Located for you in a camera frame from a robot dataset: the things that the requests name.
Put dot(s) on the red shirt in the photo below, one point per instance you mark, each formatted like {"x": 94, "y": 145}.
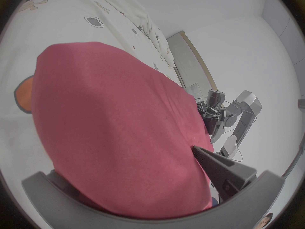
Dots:
{"x": 119, "y": 127}

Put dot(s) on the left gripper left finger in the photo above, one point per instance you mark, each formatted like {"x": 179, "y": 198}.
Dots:
{"x": 59, "y": 180}

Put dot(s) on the white printed quilt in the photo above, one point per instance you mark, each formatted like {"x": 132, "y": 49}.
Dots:
{"x": 133, "y": 20}

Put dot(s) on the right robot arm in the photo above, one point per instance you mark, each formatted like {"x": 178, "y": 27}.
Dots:
{"x": 247, "y": 104}

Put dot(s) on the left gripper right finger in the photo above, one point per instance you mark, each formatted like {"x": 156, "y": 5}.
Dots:
{"x": 226, "y": 175}

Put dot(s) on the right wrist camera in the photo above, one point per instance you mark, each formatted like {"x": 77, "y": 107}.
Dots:
{"x": 201, "y": 105}

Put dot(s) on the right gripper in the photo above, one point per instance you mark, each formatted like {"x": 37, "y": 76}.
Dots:
{"x": 212, "y": 120}

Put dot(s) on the clear plastic box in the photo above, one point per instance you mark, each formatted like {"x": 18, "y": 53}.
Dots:
{"x": 194, "y": 91}

